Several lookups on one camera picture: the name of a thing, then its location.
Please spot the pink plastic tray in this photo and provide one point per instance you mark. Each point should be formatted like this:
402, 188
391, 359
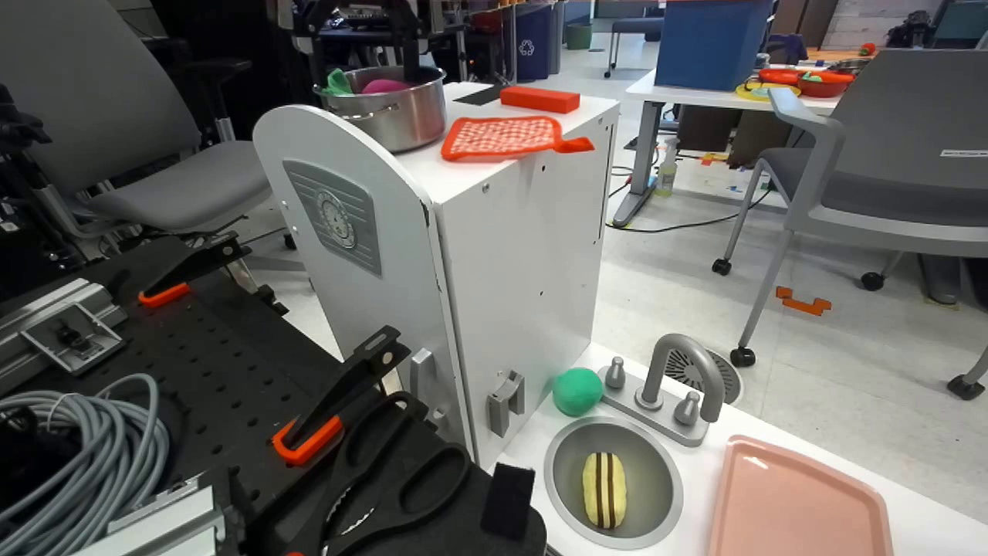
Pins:
792, 505

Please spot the black sponge block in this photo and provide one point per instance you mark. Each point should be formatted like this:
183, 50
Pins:
508, 500

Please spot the aluminium extrusion rail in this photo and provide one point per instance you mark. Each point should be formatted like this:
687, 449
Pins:
154, 525
73, 342

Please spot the grey toy faucet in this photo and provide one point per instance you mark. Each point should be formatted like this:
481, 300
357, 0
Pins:
679, 357

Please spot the orange rectangular block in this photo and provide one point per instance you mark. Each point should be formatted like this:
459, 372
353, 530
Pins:
541, 101

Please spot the pink plush toy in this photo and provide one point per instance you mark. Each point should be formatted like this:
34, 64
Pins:
383, 86

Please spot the grey office chair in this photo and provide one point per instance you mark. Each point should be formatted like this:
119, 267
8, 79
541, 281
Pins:
895, 134
93, 94

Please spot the green toy ball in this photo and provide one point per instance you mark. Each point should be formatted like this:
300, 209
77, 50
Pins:
578, 393

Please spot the black flat rectangular plate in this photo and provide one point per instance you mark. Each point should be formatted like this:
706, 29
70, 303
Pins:
479, 94

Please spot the green plush toy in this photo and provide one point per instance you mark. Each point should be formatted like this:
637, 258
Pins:
341, 83

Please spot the white toy kitchen cabinet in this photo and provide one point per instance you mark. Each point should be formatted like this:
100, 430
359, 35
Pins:
527, 258

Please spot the blue storage bin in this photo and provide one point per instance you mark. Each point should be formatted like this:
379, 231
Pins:
711, 47

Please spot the yellow green plate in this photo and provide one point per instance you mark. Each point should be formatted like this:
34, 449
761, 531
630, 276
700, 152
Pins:
756, 94

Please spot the grey toy sink basin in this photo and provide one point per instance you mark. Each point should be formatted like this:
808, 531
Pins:
648, 483

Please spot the blue recycling bin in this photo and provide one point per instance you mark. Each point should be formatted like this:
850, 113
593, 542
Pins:
536, 47

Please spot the clear spray bottle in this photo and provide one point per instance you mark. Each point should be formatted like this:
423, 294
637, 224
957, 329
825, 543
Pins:
667, 172

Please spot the orange plastic tray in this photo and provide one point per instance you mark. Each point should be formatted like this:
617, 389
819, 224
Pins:
778, 75

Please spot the yellow striped toy macaron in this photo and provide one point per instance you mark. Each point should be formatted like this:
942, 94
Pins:
602, 493

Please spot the steel cooking pot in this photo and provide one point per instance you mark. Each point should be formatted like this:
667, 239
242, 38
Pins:
402, 125

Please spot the black perforated work table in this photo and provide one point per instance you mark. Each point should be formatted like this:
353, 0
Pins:
225, 380

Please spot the white desk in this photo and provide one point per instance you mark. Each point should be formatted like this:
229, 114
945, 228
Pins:
667, 94

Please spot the black looped plastic part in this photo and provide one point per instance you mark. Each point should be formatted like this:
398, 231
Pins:
433, 483

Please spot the orange perforated plastic trivet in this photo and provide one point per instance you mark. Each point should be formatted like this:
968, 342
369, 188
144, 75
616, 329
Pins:
503, 141

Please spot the white toy sink counter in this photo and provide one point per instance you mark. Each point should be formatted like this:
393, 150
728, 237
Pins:
928, 530

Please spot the red plastic bowl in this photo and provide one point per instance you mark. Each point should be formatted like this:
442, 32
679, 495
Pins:
825, 82

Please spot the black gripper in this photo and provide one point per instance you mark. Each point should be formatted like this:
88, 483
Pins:
414, 14

